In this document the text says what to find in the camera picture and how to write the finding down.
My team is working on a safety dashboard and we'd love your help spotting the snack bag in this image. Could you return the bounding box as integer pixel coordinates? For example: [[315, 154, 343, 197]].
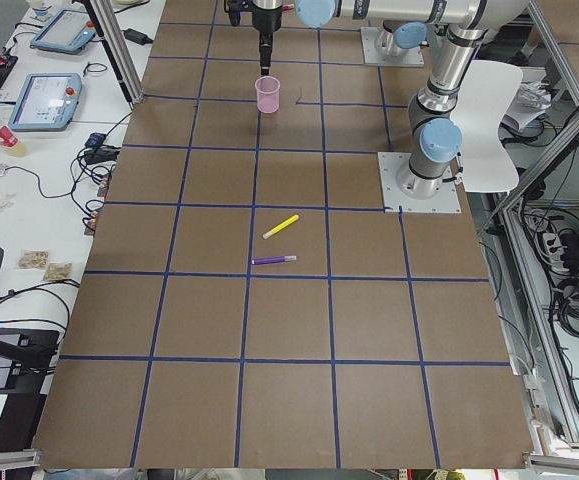
[[43, 262, 73, 282], [17, 250, 50, 270]]

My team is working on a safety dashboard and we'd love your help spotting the pink mesh cup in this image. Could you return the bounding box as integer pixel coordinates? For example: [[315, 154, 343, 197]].
[[255, 76, 281, 114]]

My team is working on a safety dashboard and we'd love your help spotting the black power adapter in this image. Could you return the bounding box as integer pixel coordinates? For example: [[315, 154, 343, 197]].
[[122, 28, 153, 45]]

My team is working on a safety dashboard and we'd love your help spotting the purple pen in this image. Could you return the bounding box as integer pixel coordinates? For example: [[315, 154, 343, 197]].
[[251, 255, 298, 266]]

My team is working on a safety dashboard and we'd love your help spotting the white plastic chair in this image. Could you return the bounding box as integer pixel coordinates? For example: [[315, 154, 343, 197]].
[[451, 60, 523, 193]]

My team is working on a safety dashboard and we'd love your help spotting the yellow highlighter pen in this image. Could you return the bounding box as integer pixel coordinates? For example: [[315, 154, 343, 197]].
[[262, 214, 300, 240]]

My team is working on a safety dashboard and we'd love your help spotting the black monitor stand base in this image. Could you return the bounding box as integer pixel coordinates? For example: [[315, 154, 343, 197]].
[[0, 328, 60, 394]]

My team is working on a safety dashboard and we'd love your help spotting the aluminium frame post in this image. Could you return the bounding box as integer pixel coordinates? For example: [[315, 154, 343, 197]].
[[83, 0, 144, 105]]

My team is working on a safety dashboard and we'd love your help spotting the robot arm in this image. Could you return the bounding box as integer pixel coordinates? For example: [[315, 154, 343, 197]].
[[295, 1, 528, 199], [223, 1, 427, 76]]

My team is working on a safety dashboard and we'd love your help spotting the brown paper table mat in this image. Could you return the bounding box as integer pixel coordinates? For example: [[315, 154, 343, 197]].
[[34, 1, 532, 469]]

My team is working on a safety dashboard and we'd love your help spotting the near blue teach pendant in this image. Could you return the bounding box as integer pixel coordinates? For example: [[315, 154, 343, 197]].
[[8, 73, 82, 132]]

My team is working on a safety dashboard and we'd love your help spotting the blue teach pendant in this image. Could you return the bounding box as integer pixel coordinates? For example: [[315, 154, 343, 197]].
[[8, 73, 82, 132], [30, 9, 96, 55]]

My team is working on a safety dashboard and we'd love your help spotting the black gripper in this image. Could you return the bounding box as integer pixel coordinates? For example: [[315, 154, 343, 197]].
[[252, 0, 282, 76]]

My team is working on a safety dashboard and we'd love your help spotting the bottle with red cap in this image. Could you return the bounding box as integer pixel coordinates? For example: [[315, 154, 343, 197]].
[[0, 119, 28, 157]]

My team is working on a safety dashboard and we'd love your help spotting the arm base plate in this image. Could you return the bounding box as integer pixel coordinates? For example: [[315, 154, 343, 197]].
[[360, 22, 426, 67], [377, 152, 461, 214]]

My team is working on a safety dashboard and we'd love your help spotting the far blue teach pendant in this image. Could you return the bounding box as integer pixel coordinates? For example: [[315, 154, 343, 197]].
[[30, 9, 96, 55]]

